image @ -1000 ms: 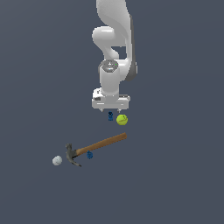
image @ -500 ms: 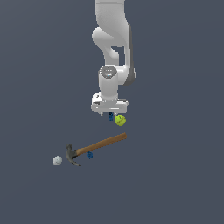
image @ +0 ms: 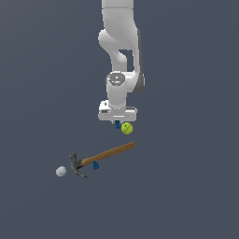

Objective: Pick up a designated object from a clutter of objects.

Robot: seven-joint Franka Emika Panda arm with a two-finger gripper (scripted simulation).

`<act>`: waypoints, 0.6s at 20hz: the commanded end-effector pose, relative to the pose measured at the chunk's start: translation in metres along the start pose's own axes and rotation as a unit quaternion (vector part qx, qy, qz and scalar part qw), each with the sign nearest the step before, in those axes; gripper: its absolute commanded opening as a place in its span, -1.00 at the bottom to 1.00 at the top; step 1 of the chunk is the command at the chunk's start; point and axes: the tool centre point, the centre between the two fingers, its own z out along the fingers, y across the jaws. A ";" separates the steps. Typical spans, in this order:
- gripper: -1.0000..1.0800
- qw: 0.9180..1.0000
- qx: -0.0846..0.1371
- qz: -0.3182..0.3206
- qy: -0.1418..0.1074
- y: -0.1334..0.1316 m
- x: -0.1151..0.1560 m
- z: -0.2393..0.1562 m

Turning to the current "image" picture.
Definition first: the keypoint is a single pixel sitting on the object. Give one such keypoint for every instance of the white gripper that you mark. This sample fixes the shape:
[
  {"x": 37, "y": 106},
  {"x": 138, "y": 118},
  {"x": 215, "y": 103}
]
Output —
[{"x": 117, "y": 114}]

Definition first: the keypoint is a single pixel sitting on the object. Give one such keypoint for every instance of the small blue clamp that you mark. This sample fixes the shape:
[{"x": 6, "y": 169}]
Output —
[
  {"x": 95, "y": 165},
  {"x": 117, "y": 124}
]

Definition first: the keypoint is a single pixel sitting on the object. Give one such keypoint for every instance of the yellow-green tennis ball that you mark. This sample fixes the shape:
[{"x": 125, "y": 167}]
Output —
[{"x": 127, "y": 128}]

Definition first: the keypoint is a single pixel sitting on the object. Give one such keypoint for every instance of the white golf ball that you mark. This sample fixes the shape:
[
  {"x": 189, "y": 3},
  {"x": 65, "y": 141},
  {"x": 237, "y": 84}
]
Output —
[{"x": 61, "y": 171}]

